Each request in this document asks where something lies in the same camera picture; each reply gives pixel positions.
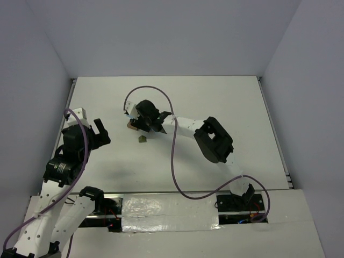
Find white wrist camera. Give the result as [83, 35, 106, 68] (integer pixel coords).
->
[124, 101, 139, 120]
[65, 107, 90, 127]

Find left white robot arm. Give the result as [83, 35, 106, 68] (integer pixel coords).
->
[1, 119, 111, 257]

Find dark red wood block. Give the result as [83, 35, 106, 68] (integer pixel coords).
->
[127, 121, 139, 131]

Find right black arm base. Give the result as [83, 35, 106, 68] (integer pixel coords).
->
[215, 194, 265, 213]

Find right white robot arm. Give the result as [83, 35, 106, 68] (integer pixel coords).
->
[125, 100, 254, 211]

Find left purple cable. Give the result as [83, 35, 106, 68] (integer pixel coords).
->
[0, 107, 90, 258]

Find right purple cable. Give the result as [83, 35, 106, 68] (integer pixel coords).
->
[123, 85, 270, 223]

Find purple cable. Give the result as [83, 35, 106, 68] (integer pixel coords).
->
[0, 107, 90, 258]
[123, 85, 270, 223]

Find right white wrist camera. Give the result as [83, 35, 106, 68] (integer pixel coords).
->
[124, 101, 139, 120]

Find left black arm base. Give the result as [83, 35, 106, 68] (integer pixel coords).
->
[79, 197, 123, 233]

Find green house-shaped block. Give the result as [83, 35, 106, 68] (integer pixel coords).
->
[138, 135, 147, 143]

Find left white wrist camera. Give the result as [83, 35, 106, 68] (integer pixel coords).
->
[65, 107, 90, 127]

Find silver tape patch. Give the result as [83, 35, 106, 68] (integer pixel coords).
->
[121, 193, 220, 233]

